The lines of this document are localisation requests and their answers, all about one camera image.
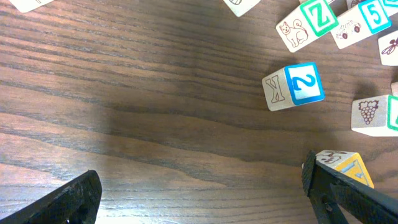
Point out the blue L block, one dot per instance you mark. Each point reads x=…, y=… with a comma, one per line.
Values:
x=240, y=7

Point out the green 7 block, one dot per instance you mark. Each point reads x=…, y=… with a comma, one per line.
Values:
x=375, y=116

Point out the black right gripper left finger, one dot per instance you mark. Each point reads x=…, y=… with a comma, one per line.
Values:
x=77, y=201

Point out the green Z block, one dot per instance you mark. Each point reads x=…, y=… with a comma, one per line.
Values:
x=308, y=22

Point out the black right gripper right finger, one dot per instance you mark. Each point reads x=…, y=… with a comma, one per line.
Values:
x=330, y=190

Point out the blue D block upper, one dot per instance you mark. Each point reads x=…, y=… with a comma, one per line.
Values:
x=390, y=6

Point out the blue 5 block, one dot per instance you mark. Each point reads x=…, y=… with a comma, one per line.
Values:
x=360, y=22

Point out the yellow K block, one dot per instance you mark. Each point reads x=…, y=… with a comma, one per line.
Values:
x=348, y=163

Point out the blue 2 block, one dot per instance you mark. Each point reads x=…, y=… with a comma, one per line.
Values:
x=292, y=86

